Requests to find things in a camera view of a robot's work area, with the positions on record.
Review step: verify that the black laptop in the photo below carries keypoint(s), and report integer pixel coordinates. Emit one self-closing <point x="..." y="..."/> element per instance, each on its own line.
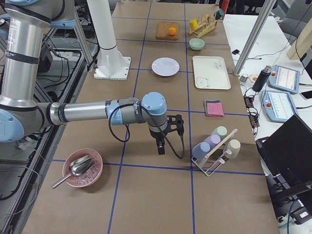
<point x="288" y="155"/>

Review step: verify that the black water bottle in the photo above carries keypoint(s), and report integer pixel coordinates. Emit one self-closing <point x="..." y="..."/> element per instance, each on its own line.
<point x="262" y="78"/>

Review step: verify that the teach pendant tablet near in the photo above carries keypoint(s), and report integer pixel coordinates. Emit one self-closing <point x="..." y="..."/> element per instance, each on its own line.
<point x="278" y="105"/>

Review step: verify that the dark green mug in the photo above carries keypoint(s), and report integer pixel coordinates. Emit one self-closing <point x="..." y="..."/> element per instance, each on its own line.
<point x="219" y="14"/>

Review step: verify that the blue tumbler cup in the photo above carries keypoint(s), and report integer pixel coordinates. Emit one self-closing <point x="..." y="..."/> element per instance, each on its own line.
<point x="200" y="150"/>

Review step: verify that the mint green bowl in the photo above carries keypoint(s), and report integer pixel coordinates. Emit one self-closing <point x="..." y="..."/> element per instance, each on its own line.
<point x="196" y="44"/>

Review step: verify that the purple tumbler cup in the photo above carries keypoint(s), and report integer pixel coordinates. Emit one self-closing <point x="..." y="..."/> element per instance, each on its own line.
<point x="213" y="140"/>

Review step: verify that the pink and grey cloth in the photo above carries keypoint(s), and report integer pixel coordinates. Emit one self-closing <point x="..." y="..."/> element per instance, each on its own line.
<point x="213" y="108"/>

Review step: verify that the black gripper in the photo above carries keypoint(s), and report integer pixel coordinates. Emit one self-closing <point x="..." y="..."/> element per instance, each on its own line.
<point x="157" y="135"/>

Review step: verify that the wooden dish rack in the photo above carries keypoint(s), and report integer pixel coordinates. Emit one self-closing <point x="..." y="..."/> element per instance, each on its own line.
<point x="207" y="23"/>

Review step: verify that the fried egg toy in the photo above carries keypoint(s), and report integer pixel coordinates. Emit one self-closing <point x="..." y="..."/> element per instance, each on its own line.
<point x="253" y="78"/>

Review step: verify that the beige tumbler cup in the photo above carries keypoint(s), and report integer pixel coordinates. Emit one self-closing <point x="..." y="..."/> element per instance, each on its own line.
<point x="232" y="149"/>

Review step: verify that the green tumbler cup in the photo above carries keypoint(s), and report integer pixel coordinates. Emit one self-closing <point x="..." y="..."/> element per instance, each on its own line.
<point x="221" y="131"/>

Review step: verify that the white round plate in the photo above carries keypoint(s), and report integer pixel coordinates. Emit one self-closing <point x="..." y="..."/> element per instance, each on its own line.
<point x="165" y="67"/>

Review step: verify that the metal scoop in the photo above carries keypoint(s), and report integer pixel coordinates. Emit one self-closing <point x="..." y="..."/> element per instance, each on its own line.
<point x="77" y="168"/>

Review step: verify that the aluminium frame post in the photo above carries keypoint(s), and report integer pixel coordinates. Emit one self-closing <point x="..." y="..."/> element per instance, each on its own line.
<point x="259" y="23"/>

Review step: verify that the teach pendant tablet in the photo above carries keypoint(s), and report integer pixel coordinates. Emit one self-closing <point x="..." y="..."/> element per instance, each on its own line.
<point x="278" y="105"/>
<point x="284" y="79"/>

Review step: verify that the teach pendant tablet far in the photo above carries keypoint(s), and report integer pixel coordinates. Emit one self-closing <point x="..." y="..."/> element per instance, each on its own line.
<point x="284" y="79"/>

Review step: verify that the pink bowl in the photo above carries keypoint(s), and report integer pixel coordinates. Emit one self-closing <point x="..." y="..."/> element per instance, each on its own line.
<point x="88" y="172"/>

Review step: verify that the wooden tray board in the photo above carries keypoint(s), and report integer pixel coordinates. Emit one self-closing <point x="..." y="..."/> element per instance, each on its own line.
<point x="162" y="30"/>

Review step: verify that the black power strip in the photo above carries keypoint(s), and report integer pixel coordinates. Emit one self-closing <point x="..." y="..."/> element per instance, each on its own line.
<point x="253" y="113"/>

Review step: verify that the white wire cup rack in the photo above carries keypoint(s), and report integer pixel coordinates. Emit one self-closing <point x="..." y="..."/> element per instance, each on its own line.
<point x="215" y="157"/>

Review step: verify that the small black device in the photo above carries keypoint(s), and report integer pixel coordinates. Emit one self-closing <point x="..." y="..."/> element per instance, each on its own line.
<point x="235" y="51"/>

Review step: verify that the cream bear tray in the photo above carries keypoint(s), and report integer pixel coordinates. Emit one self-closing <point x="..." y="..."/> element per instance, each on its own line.
<point x="210" y="73"/>

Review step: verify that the orange fruit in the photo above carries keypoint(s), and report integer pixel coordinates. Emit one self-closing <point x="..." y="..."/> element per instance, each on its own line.
<point x="172" y="31"/>

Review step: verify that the yellow plastic cup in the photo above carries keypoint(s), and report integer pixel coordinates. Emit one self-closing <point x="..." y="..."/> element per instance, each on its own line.
<point x="193" y="24"/>

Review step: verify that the small metal cup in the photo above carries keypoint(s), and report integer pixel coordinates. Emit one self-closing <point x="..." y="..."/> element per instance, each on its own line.
<point x="244" y="77"/>

